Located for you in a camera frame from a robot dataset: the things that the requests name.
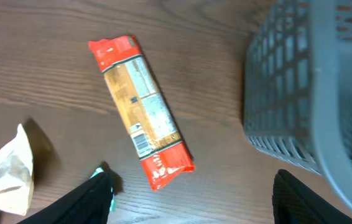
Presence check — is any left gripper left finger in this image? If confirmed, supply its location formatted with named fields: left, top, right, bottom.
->
left=20, top=172, right=111, bottom=224

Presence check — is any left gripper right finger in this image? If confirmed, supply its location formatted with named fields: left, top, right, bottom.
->
left=272, top=169, right=352, bottom=224

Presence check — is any light teal snack packet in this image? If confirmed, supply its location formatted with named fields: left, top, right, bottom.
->
left=90, top=167, right=116, bottom=212

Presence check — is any crumpled beige paper bag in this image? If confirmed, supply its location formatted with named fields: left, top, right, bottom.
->
left=0, top=124, right=34, bottom=216

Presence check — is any red spaghetti packet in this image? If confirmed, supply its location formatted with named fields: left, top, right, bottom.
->
left=88, top=35, right=195, bottom=191

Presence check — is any grey plastic basket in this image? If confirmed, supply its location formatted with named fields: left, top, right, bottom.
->
left=244, top=0, right=352, bottom=210

